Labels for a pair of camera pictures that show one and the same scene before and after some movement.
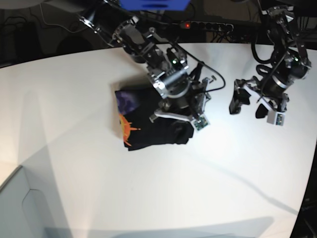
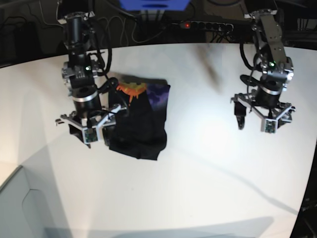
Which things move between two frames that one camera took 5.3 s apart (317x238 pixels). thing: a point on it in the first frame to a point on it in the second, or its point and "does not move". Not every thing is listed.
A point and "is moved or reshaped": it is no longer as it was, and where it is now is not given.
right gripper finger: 261,111 to 287,118
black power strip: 207,26 does not move
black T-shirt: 135,106 is moved or reshaped
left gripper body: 194,109 to 93,123
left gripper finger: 183,131 to 109,134
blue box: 155,5 does not move
